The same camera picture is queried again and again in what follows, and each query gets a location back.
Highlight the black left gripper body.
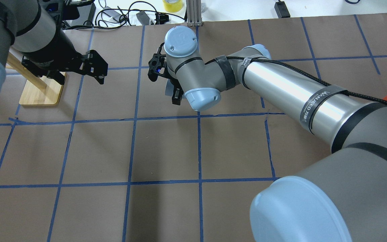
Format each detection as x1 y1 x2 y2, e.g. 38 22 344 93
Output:
23 40 90 85

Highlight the white paper cup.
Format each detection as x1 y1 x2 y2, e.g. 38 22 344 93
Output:
165 79 179 98

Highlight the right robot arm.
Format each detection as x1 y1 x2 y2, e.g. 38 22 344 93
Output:
163 26 387 242

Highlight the wooden cup rack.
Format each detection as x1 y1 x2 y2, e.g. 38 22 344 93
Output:
6 52 63 106

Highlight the black power adapter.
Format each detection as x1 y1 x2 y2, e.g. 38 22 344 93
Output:
136 11 153 26

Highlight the yellow tape roll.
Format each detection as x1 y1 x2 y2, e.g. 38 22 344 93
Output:
162 0 184 13

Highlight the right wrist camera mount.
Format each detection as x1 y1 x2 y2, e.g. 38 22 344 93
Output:
147 42 168 82

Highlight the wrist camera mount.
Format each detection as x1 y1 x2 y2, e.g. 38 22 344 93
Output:
38 0 96 29
147 42 168 82

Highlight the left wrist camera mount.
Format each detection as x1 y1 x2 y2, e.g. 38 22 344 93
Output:
38 0 96 29

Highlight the aluminium frame post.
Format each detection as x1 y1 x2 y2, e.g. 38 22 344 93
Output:
186 0 203 27

